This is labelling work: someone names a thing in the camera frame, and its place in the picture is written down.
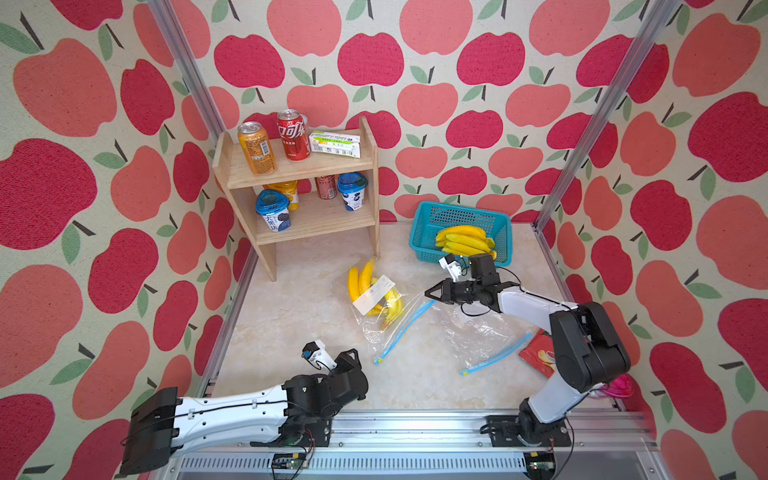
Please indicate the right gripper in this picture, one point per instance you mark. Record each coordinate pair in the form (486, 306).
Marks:
(446, 291)

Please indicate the banana bunch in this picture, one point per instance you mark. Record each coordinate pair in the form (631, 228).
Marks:
(465, 240)

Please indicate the bananas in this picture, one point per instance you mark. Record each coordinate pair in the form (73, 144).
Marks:
(376, 301)

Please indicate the zip-top bag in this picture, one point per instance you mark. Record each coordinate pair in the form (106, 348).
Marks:
(382, 343)
(481, 338)

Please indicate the teal plastic basket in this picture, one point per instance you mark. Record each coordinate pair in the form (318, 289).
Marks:
(440, 229)

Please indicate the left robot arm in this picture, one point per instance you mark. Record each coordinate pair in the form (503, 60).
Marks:
(298, 412)

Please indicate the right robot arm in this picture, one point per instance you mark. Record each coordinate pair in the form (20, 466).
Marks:
(588, 352)

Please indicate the red chips bag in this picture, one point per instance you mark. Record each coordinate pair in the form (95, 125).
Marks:
(539, 354)

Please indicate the blue yogurt cup right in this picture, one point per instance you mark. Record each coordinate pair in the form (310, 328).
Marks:
(351, 186)

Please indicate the blue yogurt cup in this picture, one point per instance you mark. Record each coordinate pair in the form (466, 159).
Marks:
(273, 207)
(351, 186)

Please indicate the wooden shelf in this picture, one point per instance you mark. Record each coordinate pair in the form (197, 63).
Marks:
(315, 216)

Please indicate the small red can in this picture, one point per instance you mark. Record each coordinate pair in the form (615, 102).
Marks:
(326, 187)

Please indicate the green white box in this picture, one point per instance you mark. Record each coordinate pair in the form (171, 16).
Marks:
(335, 143)

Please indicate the yellow yogurt cup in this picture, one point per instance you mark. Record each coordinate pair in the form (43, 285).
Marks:
(290, 190)

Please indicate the blue yogurt cup left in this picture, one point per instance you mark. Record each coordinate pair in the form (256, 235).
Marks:
(273, 207)

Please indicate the red cola can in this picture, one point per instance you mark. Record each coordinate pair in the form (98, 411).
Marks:
(292, 130)

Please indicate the orange soda can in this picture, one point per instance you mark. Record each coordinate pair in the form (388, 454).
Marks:
(254, 141)

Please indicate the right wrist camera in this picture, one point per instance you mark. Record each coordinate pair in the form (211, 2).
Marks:
(453, 266)

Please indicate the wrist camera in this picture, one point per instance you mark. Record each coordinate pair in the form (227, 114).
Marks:
(315, 354)
(453, 266)

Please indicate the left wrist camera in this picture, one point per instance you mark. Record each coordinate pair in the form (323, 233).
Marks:
(315, 354)

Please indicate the aluminium front rail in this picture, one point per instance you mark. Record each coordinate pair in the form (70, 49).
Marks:
(593, 444)

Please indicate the right aluminium corner post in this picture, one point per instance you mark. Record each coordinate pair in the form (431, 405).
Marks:
(640, 47)

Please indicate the aluminium corner post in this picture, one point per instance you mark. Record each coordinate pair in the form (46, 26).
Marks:
(640, 47)
(180, 48)

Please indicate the left aluminium corner post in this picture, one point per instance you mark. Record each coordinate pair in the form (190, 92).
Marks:
(180, 48)

